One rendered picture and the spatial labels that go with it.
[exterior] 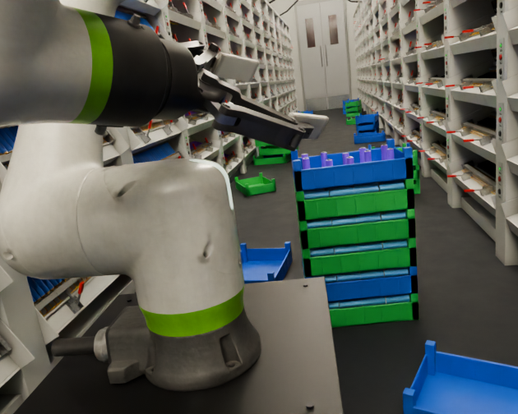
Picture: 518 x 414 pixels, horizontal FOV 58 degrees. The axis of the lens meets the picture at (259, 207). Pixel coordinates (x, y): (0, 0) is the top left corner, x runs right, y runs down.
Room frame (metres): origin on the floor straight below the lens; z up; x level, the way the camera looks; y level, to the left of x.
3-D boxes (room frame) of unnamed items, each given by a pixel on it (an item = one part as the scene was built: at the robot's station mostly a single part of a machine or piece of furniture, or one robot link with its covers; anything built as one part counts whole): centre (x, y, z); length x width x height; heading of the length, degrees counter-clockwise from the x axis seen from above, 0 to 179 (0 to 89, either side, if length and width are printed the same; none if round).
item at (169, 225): (0.53, 0.11, 0.51); 0.16 x 0.13 x 0.19; 80
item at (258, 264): (1.58, 0.04, 0.04); 0.30 x 0.20 x 0.08; 163
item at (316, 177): (1.25, -0.26, 0.44); 0.30 x 0.20 x 0.08; 86
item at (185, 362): (0.53, 0.15, 0.39); 0.26 x 0.15 x 0.06; 82
